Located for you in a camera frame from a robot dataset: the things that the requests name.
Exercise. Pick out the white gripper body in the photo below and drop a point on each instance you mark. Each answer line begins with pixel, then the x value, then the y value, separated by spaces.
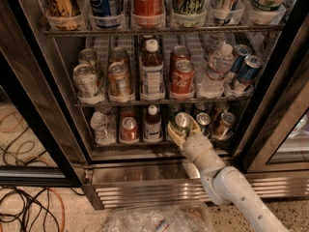
pixel 197 145

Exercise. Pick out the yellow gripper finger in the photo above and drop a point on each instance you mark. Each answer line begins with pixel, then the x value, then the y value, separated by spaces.
pixel 194 128
pixel 178 137

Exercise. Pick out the green soda can front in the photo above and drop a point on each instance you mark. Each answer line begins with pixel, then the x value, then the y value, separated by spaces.
pixel 180 125

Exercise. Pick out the green soda can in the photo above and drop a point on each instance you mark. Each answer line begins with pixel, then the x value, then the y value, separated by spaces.
pixel 175 108
pixel 180 125

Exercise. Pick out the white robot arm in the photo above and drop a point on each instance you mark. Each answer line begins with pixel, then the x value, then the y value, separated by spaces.
pixel 224 184

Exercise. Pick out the blue can bottom shelf front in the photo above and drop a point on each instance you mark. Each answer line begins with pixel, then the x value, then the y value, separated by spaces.
pixel 204 122

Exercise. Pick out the blue can bottom shelf rear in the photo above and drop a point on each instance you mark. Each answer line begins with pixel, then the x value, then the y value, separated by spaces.
pixel 199 107

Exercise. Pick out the bronze can bottom shelf front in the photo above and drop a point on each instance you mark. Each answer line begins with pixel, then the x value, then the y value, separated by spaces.
pixel 222 128

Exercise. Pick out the bronze can shelf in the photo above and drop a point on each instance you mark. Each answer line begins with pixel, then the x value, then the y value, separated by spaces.
pixel 219 107
pixel 222 128

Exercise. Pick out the brown tea bottle bottom shelf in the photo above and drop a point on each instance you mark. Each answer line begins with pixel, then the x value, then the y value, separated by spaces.
pixel 152 124

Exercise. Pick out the brown tea bottle shelf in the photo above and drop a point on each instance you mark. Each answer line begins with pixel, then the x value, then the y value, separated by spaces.
pixel 152 124
pixel 152 80

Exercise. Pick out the green soda can rear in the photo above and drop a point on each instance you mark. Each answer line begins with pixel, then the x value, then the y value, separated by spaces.
pixel 175 108

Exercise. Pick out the bronze can bottom shelf rear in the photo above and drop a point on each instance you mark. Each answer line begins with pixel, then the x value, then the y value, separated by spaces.
pixel 219 107

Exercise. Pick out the clear water bottle middle shelf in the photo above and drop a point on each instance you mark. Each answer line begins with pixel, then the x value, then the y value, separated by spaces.
pixel 219 64

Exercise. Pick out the clear water bottle shelf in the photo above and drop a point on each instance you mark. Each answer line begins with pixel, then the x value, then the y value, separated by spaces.
pixel 103 125
pixel 219 64

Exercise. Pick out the red can bottom shelf front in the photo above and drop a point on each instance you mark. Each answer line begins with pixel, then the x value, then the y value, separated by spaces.
pixel 129 129

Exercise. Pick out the red cola can front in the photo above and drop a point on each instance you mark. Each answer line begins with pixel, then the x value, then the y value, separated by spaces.
pixel 182 80

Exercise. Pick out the red can bottom shelf rear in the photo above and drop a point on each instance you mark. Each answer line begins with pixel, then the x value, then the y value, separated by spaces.
pixel 128 111

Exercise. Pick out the brown tea bottle middle shelf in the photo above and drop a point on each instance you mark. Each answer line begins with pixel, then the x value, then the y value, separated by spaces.
pixel 152 80

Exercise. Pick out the orange can middle shelf front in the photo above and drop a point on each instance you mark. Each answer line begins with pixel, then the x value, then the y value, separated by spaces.
pixel 119 82

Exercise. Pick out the orange can shelf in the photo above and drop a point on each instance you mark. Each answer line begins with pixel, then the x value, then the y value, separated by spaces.
pixel 119 82
pixel 119 54

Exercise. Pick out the clear water bottle bottom shelf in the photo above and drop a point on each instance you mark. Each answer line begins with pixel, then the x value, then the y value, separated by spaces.
pixel 103 125

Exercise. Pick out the red cola can rear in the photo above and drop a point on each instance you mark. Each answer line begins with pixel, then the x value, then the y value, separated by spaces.
pixel 180 52

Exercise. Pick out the right glass fridge door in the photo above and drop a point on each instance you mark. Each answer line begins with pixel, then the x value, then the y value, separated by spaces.
pixel 278 104

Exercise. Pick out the glass fridge door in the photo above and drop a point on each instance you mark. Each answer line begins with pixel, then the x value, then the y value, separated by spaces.
pixel 278 104
pixel 40 143

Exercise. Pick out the blue energy can front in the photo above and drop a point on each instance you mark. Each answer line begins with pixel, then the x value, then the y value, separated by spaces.
pixel 247 73

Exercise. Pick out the blue energy can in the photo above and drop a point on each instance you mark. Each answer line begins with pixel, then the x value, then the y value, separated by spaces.
pixel 247 73
pixel 240 52

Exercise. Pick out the blue energy can rear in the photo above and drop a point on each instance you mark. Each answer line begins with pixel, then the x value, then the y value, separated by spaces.
pixel 240 52

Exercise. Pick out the steel fridge cabinet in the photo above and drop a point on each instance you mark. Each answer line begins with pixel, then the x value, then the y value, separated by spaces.
pixel 125 175

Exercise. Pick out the orange can middle shelf rear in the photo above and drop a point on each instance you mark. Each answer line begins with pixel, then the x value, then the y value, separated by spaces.
pixel 119 54

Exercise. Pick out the silver can middle shelf front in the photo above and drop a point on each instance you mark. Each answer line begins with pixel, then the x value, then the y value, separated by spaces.
pixel 86 80

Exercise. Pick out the silver can shelf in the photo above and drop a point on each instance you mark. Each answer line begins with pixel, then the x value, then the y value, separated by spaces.
pixel 86 80
pixel 88 56

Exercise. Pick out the blue red can top shelf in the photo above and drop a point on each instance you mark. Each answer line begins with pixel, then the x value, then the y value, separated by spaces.
pixel 221 10

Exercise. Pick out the silver can middle shelf rear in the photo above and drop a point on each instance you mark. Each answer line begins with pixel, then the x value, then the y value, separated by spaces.
pixel 88 56

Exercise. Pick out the green tall can top shelf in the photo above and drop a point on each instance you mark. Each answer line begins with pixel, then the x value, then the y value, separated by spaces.
pixel 187 11

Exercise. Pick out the red cola can top shelf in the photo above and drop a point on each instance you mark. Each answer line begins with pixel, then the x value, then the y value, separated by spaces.
pixel 147 13

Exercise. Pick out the left glass fridge door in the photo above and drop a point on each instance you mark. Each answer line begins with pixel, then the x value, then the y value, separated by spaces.
pixel 40 143

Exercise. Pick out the white green can top shelf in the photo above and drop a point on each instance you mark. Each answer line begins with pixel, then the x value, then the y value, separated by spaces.
pixel 265 10

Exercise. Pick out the blue pepsi can top shelf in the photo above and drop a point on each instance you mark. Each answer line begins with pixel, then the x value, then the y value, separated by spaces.
pixel 107 13

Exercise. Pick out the yellow can top shelf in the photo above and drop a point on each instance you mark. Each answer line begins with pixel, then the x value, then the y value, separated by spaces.
pixel 63 13

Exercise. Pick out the clear plastic bin of bottles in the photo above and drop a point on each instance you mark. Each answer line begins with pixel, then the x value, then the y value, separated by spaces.
pixel 189 216

